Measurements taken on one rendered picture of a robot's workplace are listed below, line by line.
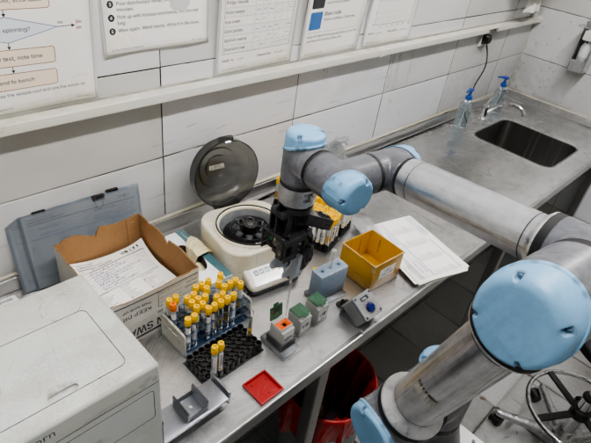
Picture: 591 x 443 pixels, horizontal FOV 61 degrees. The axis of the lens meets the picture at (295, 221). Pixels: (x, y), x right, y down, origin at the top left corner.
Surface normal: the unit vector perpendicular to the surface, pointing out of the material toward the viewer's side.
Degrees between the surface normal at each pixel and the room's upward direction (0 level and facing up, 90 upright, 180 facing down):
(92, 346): 0
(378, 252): 90
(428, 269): 1
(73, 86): 94
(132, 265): 2
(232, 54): 92
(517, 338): 83
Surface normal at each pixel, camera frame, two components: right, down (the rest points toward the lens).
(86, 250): 0.71, 0.44
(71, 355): 0.12, -0.81
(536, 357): -0.76, 0.18
